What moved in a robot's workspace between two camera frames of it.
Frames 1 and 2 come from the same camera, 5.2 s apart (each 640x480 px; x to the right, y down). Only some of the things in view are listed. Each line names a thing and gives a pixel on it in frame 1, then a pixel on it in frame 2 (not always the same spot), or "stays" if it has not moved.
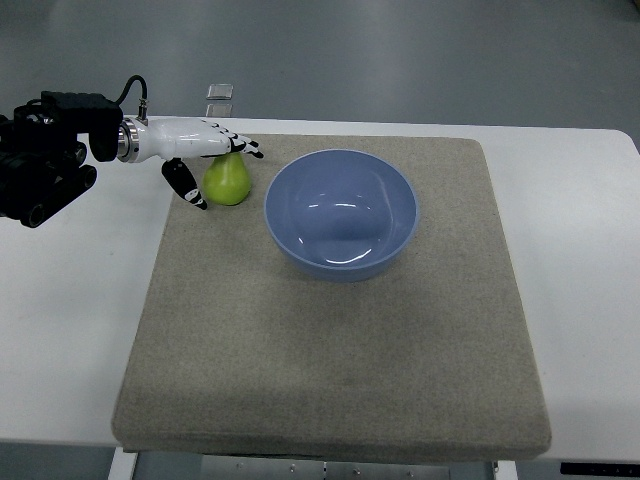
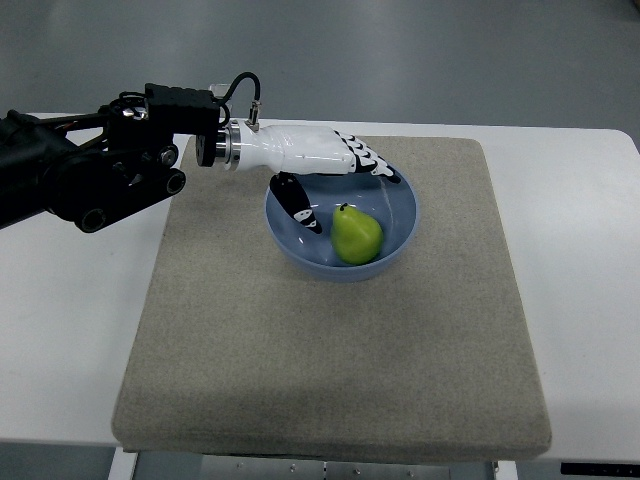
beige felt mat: [237, 351] stays
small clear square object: [220, 91] stays
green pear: [226, 179] → [356, 237]
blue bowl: [341, 216] stays
